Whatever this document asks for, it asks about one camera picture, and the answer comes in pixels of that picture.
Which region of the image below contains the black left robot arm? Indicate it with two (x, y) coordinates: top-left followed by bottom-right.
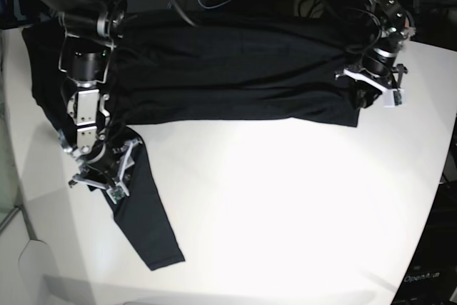
(320, 0), (416, 108)

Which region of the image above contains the dark long-sleeve shirt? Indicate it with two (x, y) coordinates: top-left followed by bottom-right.
(22, 12), (360, 270)

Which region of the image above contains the black OpenArm base box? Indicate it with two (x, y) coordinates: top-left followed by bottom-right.
(392, 181), (456, 304)

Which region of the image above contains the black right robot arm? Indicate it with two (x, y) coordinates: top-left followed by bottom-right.
(40, 0), (160, 206)

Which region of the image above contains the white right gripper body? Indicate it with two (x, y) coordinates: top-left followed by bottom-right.
(69, 138), (142, 202)

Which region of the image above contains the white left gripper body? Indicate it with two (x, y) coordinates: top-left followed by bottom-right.
(335, 64), (408, 108)

